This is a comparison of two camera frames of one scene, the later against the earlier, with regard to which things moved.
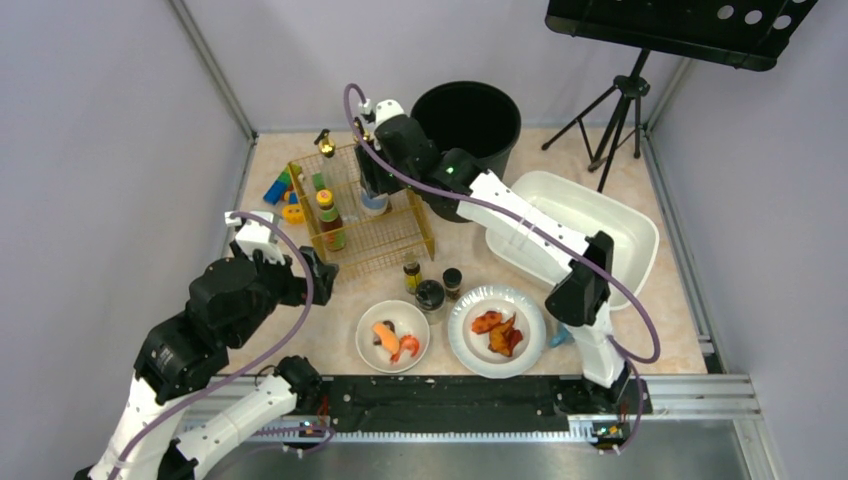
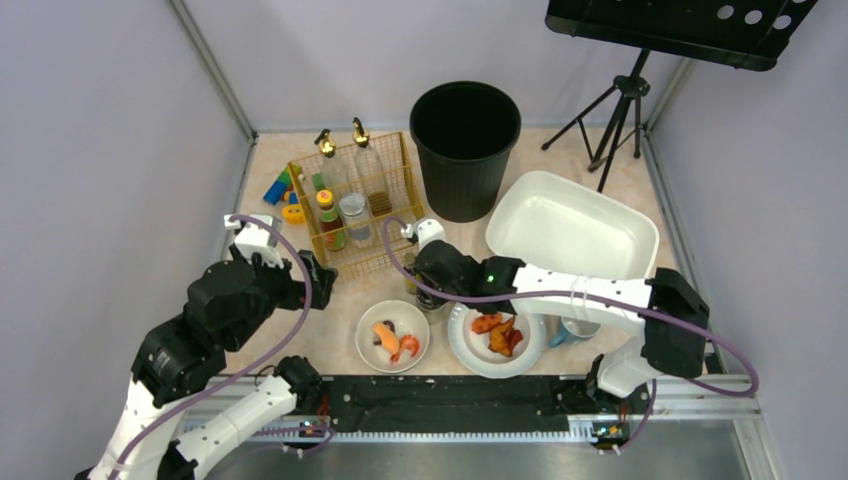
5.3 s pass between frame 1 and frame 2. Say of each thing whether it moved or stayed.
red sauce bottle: stayed
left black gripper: stayed
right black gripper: moved
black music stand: stayed
